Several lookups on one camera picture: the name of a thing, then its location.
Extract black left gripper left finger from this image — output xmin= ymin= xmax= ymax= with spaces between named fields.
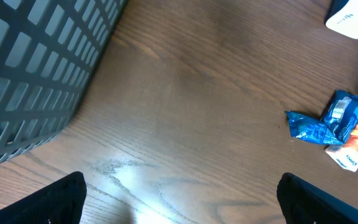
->
xmin=0 ymin=171 xmax=87 ymax=224

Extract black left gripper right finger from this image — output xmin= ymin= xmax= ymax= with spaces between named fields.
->
xmin=277 ymin=172 xmax=358 ymax=224

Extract orange tissue pack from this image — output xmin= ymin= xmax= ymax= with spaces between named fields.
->
xmin=325 ymin=124 xmax=358 ymax=172

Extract blue snack wrapper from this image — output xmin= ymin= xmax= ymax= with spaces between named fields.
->
xmin=286 ymin=90 xmax=358 ymax=145

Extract grey plastic mesh basket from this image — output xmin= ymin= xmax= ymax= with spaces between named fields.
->
xmin=0 ymin=0 xmax=126 ymax=164

